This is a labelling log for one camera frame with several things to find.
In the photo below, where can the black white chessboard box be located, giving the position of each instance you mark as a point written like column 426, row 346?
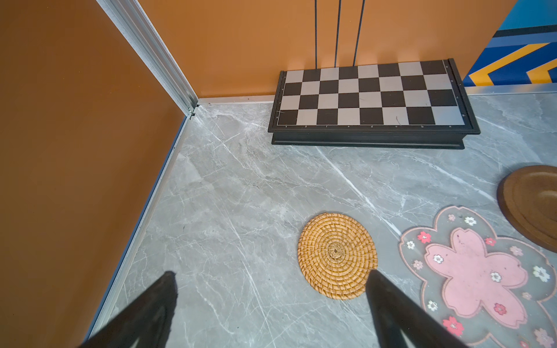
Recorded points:
column 420, row 105

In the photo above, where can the pink flower coaster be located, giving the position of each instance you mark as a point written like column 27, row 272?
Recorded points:
column 480, row 286

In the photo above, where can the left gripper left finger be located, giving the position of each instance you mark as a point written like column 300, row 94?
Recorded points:
column 146, row 322

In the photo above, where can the brown wooden round coaster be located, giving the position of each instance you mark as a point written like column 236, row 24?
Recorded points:
column 527, row 199

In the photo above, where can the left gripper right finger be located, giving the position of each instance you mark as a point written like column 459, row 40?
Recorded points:
column 397, row 318

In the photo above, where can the woven rattan round coaster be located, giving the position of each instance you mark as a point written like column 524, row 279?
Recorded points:
column 336, row 255

